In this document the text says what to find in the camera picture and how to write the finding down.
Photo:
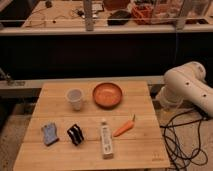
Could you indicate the orange toy carrot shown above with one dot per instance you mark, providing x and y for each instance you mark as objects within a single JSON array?
[{"x": 124, "y": 127}]

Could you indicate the black white striped eraser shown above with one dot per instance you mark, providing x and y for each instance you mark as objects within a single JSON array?
[{"x": 76, "y": 135}]

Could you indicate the orange crate on bench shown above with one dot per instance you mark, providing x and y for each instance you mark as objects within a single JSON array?
[{"x": 141, "y": 14}]

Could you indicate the grey metal post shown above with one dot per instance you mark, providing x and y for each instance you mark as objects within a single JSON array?
[{"x": 87, "y": 4}]

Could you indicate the translucent plastic cup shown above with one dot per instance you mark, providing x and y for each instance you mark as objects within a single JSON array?
[{"x": 76, "y": 98}]

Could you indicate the white tube with cap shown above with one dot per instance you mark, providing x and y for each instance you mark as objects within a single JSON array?
[{"x": 106, "y": 140}]

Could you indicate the orange wooden bowl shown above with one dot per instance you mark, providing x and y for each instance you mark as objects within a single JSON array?
[{"x": 107, "y": 95}]

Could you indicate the black pouch on bench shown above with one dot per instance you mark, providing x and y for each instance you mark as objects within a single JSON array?
[{"x": 119, "y": 17}]

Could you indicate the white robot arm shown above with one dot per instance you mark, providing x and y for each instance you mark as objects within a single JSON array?
[{"x": 186, "y": 82}]

